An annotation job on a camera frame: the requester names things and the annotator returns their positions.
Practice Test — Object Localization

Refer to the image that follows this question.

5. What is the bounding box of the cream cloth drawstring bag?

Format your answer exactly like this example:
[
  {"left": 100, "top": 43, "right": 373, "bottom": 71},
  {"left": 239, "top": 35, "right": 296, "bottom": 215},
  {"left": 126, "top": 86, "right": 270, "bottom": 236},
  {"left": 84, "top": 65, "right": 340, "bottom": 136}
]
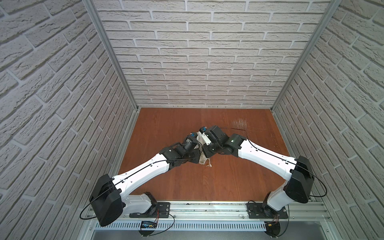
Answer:
[{"left": 198, "top": 141, "right": 212, "bottom": 167}]

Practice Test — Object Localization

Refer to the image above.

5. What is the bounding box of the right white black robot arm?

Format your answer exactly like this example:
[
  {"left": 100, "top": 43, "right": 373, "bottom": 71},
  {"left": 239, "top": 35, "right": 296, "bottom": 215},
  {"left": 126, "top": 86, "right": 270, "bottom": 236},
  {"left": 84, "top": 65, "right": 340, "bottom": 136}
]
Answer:
[{"left": 198, "top": 126, "right": 315, "bottom": 213}]

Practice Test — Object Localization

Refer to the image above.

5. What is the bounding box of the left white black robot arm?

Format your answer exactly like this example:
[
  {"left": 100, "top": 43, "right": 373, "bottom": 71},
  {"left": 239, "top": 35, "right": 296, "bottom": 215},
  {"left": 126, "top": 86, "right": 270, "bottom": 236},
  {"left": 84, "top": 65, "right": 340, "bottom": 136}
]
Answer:
[{"left": 89, "top": 133, "right": 202, "bottom": 227}]

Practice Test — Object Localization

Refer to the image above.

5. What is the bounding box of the left small electronics board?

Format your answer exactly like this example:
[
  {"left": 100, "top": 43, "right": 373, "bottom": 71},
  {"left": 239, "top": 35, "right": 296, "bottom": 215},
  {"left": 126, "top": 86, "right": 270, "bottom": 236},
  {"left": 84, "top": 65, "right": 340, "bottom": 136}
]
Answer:
[{"left": 140, "top": 221, "right": 158, "bottom": 231}]

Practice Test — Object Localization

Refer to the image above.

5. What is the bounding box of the small electronics board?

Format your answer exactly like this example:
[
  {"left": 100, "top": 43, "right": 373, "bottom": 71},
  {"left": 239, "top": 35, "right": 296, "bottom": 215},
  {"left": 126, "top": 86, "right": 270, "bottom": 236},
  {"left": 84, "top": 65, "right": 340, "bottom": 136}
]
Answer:
[
  {"left": 140, "top": 221, "right": 158, "bottom": 231},
  {"left": 265, "top": 222, "right": 281, "bottom": 238}
]

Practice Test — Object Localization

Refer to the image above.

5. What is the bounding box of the right small electronics board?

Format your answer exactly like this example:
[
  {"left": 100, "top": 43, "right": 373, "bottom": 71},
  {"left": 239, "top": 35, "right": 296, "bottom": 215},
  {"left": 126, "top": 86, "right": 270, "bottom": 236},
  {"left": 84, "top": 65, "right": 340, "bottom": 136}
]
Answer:
[{"left": 265, "top": 222, "right": 281, "bottom": 238}]

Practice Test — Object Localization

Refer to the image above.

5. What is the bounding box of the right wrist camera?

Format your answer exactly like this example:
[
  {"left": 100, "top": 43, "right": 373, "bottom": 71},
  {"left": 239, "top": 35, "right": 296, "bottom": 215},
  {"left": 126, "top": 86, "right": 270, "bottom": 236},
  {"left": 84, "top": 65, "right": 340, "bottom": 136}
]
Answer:
[{"left": 197, "top": 127, "right": 211, "bottom": 146}]

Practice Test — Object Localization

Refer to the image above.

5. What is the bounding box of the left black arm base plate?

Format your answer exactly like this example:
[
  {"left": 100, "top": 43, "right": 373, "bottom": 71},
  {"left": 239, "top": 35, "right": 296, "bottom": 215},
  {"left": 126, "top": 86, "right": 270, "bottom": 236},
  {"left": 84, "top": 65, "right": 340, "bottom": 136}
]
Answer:
[{"left": 129, "top": 192, "right": 171, "bottom": 218}]

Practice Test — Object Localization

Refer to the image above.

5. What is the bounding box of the aluminium front rail frame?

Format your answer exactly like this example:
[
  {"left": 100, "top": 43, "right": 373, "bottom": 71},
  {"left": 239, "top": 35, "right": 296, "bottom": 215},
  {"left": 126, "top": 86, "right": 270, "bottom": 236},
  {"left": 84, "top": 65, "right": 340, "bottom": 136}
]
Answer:
[{"left": 75, "top": 201, "right": 342, "bottom": 240}]

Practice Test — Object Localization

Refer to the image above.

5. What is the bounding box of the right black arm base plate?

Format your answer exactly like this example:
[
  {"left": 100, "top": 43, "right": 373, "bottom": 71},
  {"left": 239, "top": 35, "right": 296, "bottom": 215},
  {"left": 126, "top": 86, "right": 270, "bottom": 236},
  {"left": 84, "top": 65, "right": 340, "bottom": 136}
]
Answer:
[{"left": 246, "top": 202, "right": 289, "bottom": 220}]

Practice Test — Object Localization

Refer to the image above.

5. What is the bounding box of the right aluminium corner post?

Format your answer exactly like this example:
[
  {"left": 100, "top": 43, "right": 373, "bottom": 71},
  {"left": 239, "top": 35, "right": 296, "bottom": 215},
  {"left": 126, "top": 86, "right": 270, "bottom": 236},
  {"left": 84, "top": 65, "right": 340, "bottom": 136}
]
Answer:
[{"left": 271, "top": 0, "right": 342, "bottom": 113}]

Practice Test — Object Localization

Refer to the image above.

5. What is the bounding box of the aluminium corner post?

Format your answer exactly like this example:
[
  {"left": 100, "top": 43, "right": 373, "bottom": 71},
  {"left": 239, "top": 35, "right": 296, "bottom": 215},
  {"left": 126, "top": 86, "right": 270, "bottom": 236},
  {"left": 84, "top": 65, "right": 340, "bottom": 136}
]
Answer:
[
  {"left": 83, "top": 0, "right": 139, "bottom": 112},
  {"left": 271, "top": 0, "right": 342, "bottom": 113}
]

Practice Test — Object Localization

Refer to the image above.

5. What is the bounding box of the left aluminium corner post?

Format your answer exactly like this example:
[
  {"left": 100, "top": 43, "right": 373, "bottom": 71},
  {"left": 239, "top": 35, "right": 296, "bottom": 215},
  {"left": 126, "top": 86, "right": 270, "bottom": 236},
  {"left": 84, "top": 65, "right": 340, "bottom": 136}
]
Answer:
[{"left": 83, "top": 0, "right": 139, "bottom": 112}]

